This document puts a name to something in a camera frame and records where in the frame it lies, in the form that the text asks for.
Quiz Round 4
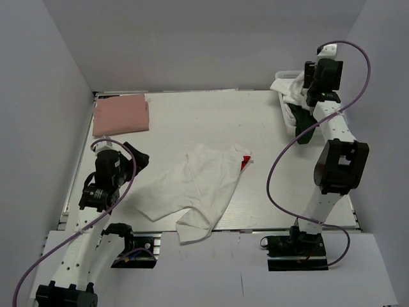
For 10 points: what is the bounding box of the white t-shirt red print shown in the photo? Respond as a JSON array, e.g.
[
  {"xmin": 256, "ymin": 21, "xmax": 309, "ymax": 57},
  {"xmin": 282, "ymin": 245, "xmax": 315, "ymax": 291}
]
[{"xmin": 128, "ymin": 144, "xmax": 252, "ymax": 244}]

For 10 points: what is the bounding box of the white plastic basket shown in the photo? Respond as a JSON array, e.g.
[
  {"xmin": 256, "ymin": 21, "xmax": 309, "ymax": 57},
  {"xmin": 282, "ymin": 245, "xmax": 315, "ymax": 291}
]
[{"xmin": 275, "ymin": 70, "xmax": 320, "ymax": 137}]

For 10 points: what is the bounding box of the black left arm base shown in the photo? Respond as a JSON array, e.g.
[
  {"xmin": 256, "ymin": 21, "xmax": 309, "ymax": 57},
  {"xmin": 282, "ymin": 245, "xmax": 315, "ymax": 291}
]
[{"xmin": 111, "ymin": 234, "xmax": 161, "ymax": 269}]

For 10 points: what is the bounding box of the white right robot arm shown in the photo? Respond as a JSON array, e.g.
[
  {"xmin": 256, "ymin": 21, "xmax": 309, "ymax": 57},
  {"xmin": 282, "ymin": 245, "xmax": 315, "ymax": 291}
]
[{"xmin": 288, "ymin": 58, "xmax": 369, "ymax": 255}]

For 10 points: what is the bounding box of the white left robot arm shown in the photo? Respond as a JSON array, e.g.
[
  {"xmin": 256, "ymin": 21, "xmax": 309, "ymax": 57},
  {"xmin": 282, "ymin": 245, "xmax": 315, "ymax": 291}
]
[{"xmin": 35, "ymin": 138, "xmax": 150, "ymax": 306}]

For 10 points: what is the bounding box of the folded pink t-shirt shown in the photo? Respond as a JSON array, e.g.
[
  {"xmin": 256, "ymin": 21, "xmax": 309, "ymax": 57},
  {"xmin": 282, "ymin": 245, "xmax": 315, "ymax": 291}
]
[{"xmin": 92, "ymin": 94, "xmax": 150, "ymax": 138}]

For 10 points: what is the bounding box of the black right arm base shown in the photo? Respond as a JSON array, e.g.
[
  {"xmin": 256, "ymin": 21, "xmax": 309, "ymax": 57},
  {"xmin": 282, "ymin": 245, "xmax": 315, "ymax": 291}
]
[{"xmin": 260, "ymin": 235, "xmax": 328, "ymax": 272}]

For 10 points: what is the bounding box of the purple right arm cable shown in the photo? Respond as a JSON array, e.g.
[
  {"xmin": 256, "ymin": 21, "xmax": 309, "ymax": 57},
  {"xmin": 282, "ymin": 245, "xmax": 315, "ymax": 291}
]
[{"xmin": 265, "ymin": 40, "xmax": 371, "ymax": 268}]

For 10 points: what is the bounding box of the white t-shirt green print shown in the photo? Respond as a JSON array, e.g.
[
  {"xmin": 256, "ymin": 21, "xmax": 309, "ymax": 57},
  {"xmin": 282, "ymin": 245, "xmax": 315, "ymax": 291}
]
[{"xmin": 270, "ymin": 72, "xmax": 317, "ymax": 145}]

